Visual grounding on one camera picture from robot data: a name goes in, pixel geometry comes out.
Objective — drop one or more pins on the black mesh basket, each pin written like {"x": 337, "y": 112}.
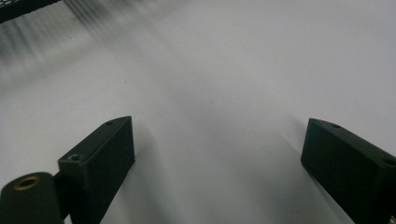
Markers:
{"x": 18, "y": 7}

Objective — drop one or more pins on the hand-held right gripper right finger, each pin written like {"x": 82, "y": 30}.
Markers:
{"x": 351, "y": 168}

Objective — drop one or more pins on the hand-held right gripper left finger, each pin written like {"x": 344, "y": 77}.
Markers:
{"x": 99, "y": 161}

